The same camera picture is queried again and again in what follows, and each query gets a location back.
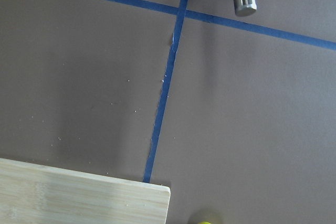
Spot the wooden cutting board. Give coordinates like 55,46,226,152
1,159,171,223

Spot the yellow lemon right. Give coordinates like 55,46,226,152
187,212,223,224

